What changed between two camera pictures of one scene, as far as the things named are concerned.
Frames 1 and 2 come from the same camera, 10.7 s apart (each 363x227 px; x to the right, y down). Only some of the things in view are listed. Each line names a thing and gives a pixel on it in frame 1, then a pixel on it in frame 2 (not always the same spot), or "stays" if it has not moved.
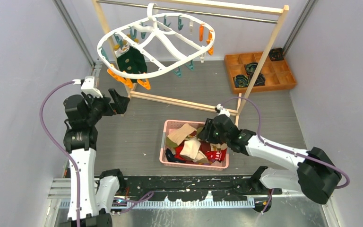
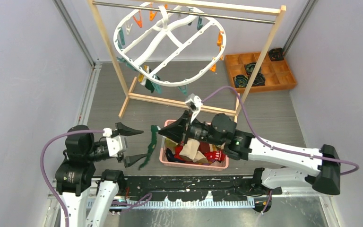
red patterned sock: [219, 155] stays
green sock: [130, 60] to [152, 85]
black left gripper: [118, 106] to [127, 131]
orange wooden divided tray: [277, 74] stays
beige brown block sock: [191, 151] stays
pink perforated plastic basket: [169, 125] stays
